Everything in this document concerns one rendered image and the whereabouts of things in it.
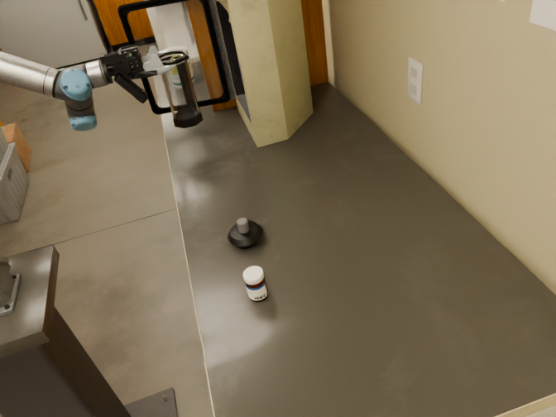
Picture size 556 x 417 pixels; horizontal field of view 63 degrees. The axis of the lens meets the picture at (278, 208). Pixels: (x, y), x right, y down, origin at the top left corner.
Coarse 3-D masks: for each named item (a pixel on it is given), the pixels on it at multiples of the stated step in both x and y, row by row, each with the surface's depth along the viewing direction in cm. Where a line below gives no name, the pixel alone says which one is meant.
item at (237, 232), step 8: (240, 224) 111; (248, 224) 113; (256, 224) 115; (232, 232) 113; (240, 232) 113; (248, 232) 112; (256, 232) 112; (232, 240) 112; (240, 240) 111; (248, 240) 111; (256, 240) 112
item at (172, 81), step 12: (168, 60) 137; (168, 72) 139; (180, 72) 140; (168, 84) 142; (180, 84) 142; (192, 84) 145; (168, 96) 145; (180, 96) 144; (192, 96) 146; (180, 108) 146; (192, 108) 148
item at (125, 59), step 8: (120, 48) 138; (128, 48) 137; (136, 48) 137; (104, 56) 134; (112, 56) 134; (120, 56) 133; (128, 56) 135; (136, 56) 134; (104, 64) 134; (112, 64) 135; (120, 64) 136; (128, 64) 135; (136, 64) 137; (104, 72) 134; (112, 72) 137; (120, 72) 137; (128, 72) 136; (136, 72) 137; (112, 80) 138
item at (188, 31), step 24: (144, 0) 149; (192, 0) 150; (144, 24) 153; (168, 24) 154; (192, 24) 155; (144, 48) 158; (168, 48) 159; (192, 48) 160; (192, 72) 165; (216, 72) 166; (216, 96) 171
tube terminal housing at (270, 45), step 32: (256, 0) 126; (288, 0) 136; (256, 32) 131; (288, 32) 140; (256, 64) 136; (288, 64) 144; (256, 96) 142; (288, 96) 148; (256, 128) 148; (288, 128) 152
